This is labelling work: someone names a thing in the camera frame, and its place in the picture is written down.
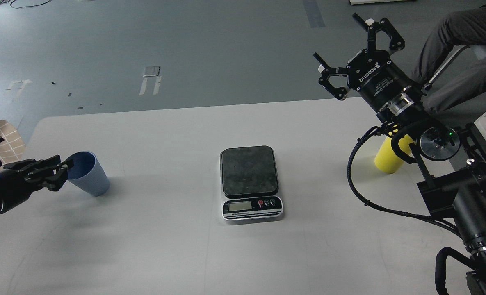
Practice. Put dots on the black digital kitchen scale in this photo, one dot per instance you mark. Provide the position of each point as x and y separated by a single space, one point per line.
249 185

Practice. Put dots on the grey floor plate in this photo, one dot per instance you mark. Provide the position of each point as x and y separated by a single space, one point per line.
151 71

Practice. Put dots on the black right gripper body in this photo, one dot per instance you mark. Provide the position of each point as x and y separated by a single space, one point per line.
378 79

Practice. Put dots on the yellow squeeze bottle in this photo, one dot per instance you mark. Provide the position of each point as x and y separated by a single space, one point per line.
386 160

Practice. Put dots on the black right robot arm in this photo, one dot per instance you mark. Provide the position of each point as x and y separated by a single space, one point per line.
452 161

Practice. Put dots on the blue ribbed cup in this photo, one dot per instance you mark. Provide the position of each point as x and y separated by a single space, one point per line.
88 174

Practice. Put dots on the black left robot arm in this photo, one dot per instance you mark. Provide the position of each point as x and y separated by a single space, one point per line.
19 180

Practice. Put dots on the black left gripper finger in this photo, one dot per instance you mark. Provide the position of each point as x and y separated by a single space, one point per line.
53 181
27 166

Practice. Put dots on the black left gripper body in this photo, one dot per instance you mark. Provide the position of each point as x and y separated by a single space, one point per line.
14 190

